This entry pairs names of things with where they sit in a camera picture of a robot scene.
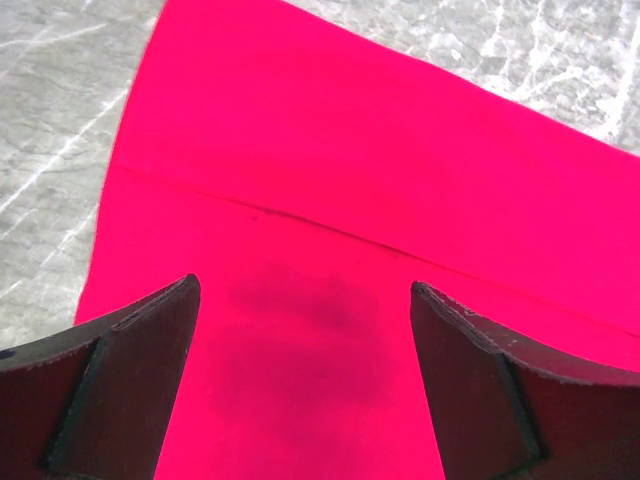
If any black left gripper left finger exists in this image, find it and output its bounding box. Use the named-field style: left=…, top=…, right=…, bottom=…
left=1, top=275, right=200, bottom=479

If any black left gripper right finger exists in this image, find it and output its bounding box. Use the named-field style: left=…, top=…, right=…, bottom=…
left=410, top=282, right=639, bottom=479

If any pink t shirt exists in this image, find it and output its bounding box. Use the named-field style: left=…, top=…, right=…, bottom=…
left=76, top=1, right=639, bottom=479

